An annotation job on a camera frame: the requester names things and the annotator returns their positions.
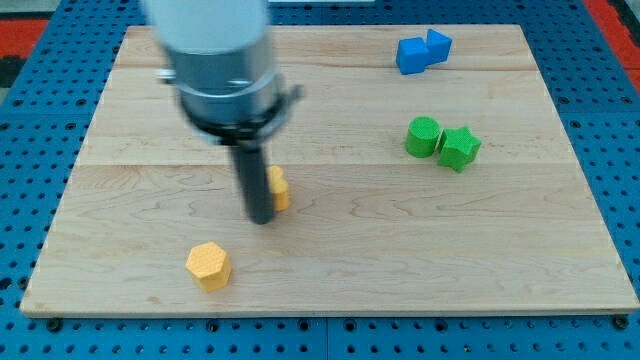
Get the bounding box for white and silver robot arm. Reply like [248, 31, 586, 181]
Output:
[141, 0, 302, 148]

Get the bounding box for yellow heart block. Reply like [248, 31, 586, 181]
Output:
[267, 165, 291, 211]

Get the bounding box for yellow hexagon block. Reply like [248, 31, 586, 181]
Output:
[185, 242, 232, 292]

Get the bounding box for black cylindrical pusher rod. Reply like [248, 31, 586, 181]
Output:
[231, 146, 275, 225]

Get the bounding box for wooden board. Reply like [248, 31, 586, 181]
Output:
[21, 25, 639, 318]

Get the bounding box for green cylinder block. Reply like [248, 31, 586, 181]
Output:
[405, 116, 441, 158]

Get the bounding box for green star block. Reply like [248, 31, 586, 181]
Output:
[437, 126, 482, 173]

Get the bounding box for blue cube block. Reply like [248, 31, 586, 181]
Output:
[395, 37, 429, 75]

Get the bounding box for blue triangular block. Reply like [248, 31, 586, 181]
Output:
[426, 29, 453, 65]

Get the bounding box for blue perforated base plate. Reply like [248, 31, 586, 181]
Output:
[1, 0, 639, 359]

